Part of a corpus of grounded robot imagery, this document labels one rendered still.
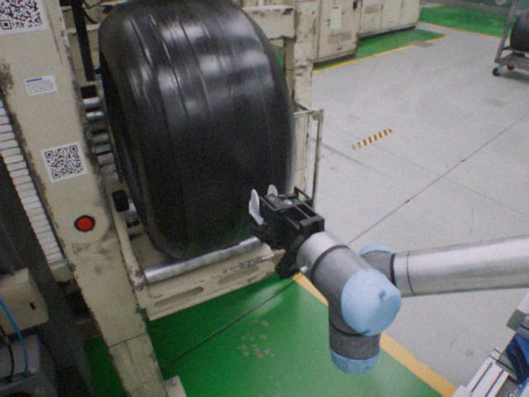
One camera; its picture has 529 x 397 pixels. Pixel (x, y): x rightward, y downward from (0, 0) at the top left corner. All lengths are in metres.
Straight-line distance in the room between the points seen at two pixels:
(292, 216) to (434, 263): 0.23
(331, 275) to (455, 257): 0.20
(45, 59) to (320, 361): 1.59
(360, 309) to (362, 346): 0.10
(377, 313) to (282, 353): 1.42
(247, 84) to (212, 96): 0.07
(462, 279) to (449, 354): 1.46
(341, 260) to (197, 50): 0.43
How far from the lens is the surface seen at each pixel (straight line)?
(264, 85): 0.73
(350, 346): 0.58
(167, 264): 0.99
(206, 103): 0.69
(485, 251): 0.63
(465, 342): 2.15
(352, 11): 5.90
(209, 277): 1.02
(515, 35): 6.13
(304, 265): 0.57
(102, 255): 1.01
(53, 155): 0.86
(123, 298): 1.12
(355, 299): 0.50
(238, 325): 2.00
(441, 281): 0.64
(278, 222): 0.62
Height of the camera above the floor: 1.60
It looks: 36 degrees down
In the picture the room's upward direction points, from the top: straight up
